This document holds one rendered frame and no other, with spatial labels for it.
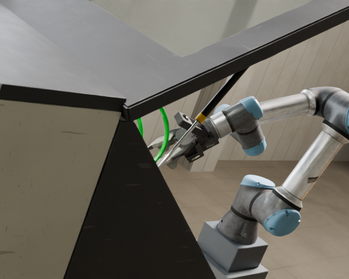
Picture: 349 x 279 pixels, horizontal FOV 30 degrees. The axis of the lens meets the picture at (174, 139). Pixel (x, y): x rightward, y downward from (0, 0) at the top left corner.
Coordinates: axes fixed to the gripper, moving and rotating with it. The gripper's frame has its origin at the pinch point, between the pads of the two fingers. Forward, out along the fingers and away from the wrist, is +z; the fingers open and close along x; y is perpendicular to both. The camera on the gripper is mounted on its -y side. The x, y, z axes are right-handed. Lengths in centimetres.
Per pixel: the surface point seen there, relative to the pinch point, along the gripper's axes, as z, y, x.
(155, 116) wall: -12, 215, 250
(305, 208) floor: -90, 335, 188
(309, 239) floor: -73, 301, 138
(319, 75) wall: -176, 324, 313
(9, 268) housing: 36, -39, -49
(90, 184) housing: 14, -43, -42
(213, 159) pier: -39, 282, 240
